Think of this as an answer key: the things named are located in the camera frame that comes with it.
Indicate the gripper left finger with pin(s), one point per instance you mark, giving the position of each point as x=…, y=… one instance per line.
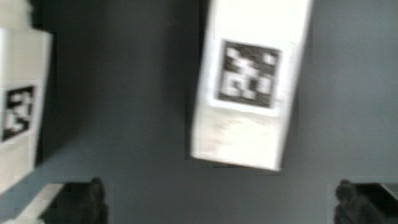
x=79, y=206

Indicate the white table leg with tag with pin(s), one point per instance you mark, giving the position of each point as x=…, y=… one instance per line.
x=255, y=40

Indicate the white leg centre right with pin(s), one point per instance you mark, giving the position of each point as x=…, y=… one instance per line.
x=25, y=48

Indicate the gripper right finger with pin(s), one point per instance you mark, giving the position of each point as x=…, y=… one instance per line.
x=366, y=203

